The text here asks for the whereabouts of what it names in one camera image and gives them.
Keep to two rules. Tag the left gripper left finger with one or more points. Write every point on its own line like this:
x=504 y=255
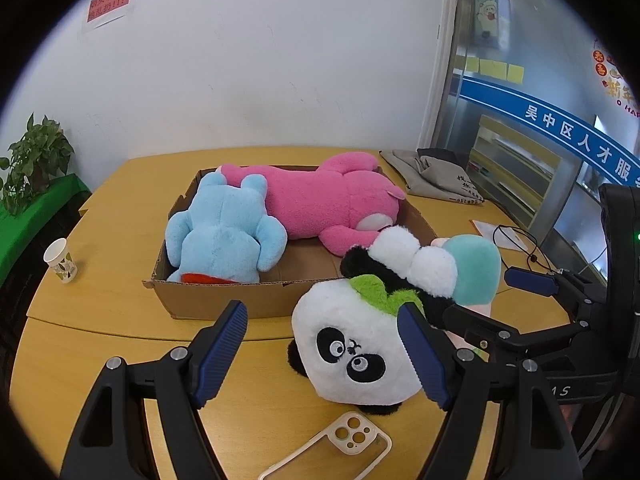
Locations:
x=111 y=438

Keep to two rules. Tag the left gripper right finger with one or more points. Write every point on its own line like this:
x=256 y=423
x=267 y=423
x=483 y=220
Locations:
x=470 y=361

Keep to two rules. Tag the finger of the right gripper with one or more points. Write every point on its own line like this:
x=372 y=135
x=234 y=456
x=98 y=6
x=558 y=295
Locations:
x=531 y=281

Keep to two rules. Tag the panda plush toy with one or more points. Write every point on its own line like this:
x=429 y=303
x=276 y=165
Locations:
x=345 y=336

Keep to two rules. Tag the light blue plush toy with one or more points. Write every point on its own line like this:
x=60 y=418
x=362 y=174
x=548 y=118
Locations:
x=226 y=234

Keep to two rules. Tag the white paper sheet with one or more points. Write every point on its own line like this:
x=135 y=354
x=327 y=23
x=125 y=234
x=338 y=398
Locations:
x=502 y=236

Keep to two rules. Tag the teal and pink plush toy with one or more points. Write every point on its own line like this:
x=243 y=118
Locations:
x=479 y=269

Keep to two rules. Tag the white phone case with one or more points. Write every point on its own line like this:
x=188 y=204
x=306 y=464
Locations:
x=349 y=448

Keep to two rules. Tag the beige cloth bag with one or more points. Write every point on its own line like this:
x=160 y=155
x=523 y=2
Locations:
x=433 y=177

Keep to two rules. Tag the paper cup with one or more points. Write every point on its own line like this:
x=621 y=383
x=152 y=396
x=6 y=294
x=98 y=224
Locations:
x=60 y=261

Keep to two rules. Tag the pink plush bear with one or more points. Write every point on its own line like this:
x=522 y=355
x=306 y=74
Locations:
x=345 y=202

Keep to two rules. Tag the yellow sticky notes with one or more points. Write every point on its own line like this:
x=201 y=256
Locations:
x=490 y=68

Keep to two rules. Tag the green cloth table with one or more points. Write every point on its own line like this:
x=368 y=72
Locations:
x=18 y=231

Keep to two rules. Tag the potted green plant right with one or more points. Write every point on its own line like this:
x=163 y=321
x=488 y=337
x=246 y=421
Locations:
x=41 y=155

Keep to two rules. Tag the red wall notice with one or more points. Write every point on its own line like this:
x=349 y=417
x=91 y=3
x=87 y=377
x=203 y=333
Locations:
x=103 y=12

